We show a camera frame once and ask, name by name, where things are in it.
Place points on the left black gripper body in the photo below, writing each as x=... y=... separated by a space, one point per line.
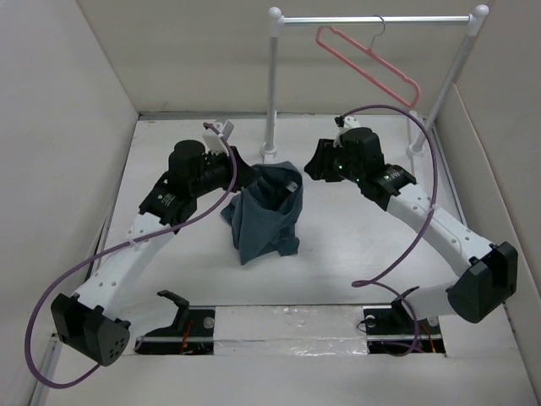
x=217 y=174

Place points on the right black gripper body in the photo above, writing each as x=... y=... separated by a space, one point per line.
x=343 y=166

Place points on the blue t shirt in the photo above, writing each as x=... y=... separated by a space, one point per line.
x=263 y=217

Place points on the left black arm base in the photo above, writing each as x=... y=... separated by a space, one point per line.
x=189 y=331

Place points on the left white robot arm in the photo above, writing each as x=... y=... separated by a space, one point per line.
x=91 y=320

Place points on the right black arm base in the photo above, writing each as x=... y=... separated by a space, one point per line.
x=390 y=329

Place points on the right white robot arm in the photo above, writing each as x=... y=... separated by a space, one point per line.
x=486 y=272

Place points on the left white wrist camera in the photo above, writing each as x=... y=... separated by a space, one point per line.
x=215 y=133

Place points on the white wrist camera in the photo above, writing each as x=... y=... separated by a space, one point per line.
x=215 y=133
x=346 y=123

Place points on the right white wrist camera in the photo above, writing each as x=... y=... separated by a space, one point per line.
x=346 y=123

